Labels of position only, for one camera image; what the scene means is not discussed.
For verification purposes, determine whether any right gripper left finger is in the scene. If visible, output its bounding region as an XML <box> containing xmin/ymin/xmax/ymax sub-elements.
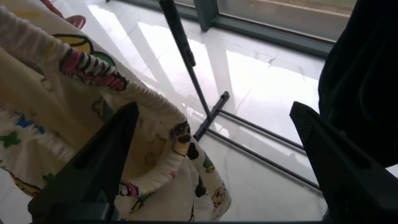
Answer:
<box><xmin>27</xmin><ymin>101</ymin><xmax>140</xmax><ymax>222</ymax></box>

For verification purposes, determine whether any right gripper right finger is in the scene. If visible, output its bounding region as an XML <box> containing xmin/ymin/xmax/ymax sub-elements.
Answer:
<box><xmin>289</xmin><ymin>101</ymin><xmax>398</xmax><ymax>222</ymax></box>

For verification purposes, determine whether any cream printed garment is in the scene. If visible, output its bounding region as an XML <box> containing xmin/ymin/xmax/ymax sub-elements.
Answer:
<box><xmin>0</xmin><ymin>0</ymin><xmax>231</xmax><ymax>222</ymax></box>

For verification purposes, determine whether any black garment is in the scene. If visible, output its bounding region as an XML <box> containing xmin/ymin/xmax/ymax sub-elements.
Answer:
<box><xmin>317</xmin><ymin>0</ymin><xmax>398</xmax><ymax>169</ymax></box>

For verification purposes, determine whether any black clothes rack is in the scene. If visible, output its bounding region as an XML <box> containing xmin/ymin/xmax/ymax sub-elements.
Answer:
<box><xmin>158</xmin><ymin>0</ymin><xmax>322</xmax><ymax>191</ymax></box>

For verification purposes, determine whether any red round disc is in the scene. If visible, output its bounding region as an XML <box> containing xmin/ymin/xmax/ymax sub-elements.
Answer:
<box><xmin>40</xmin><ymin>0</ymin><xmax>87</xmax><ymax>30</ymax></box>

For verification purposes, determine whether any window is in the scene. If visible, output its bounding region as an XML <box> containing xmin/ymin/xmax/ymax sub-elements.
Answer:
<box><xmin>105</xmin><ymin>0</ymin><xmax>357</xmax><ymax>60</ymax></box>

